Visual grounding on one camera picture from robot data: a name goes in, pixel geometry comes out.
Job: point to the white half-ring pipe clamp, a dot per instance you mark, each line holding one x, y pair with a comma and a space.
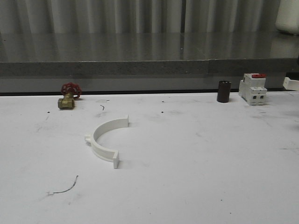
100, 151

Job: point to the dark brown cylindrical coupling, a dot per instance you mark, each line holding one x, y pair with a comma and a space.
224, 88

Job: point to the brass valve red handwheel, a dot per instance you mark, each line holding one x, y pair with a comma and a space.
70, 92

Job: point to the white container in background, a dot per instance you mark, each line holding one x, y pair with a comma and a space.
288, 17

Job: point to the white circuit breaker red switch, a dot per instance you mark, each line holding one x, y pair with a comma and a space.
252, 90

